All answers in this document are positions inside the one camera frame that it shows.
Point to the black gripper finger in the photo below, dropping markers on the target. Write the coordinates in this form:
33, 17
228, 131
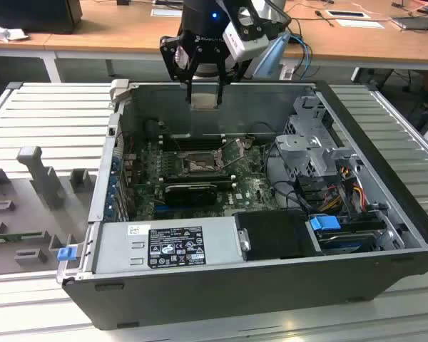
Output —
235, 73
169, 60

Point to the green circuit board strip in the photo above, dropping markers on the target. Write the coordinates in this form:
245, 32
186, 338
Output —
14, 236

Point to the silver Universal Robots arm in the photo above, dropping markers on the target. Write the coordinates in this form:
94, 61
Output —
272, 9

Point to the blue case latch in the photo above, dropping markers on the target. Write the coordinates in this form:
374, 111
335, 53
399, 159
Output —
65, 254

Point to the white desk grommet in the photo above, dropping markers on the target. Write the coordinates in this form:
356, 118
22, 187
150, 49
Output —
346, 14
165, 12

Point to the CPU socket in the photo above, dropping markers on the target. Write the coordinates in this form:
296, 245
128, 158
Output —
199, 163

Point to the crumpled white paper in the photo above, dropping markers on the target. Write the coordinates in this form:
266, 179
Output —
7, 33

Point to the white paper sheet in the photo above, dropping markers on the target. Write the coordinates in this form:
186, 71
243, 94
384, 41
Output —
360, 24

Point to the black plastic shroud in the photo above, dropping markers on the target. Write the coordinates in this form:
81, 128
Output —
274, 235

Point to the silver power supply unit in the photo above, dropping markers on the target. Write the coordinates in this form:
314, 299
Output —
117, 246

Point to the hard disk in blue carrier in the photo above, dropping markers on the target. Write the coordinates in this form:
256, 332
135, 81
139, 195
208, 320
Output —
324, 224

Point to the round coin battery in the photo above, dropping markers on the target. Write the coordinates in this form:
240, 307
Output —
248, 143

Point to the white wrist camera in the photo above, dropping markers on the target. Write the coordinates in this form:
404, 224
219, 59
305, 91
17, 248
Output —
248, 44

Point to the silver metal disk bay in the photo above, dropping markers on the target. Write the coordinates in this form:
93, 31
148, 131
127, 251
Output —
306, 146

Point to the blue expansion slot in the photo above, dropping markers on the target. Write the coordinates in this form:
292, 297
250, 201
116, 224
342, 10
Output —
160, 210

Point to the wooden desk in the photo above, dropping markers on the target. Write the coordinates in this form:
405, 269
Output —
92, 32

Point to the black open PC case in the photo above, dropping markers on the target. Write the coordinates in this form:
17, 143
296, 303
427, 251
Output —
235, 303

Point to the dark notebook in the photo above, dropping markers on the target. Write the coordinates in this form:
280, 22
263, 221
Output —
413, 23

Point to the green motherboard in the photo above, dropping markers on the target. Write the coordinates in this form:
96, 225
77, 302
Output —
249, 185

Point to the black box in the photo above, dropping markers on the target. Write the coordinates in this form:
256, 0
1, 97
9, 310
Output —
32, 14

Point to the grey parts rack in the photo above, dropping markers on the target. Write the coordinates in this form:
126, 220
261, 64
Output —
28, 199

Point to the black RAM slot bank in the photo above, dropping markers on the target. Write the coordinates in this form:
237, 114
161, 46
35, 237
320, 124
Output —
196, 142
199, 178

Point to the grey case corner latch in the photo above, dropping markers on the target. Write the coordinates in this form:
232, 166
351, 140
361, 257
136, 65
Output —
119, 90

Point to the black graphics card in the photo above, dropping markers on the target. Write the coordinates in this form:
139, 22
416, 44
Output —
190, 195

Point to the silver CPU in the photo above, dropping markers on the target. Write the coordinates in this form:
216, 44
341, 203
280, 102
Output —
204, 101

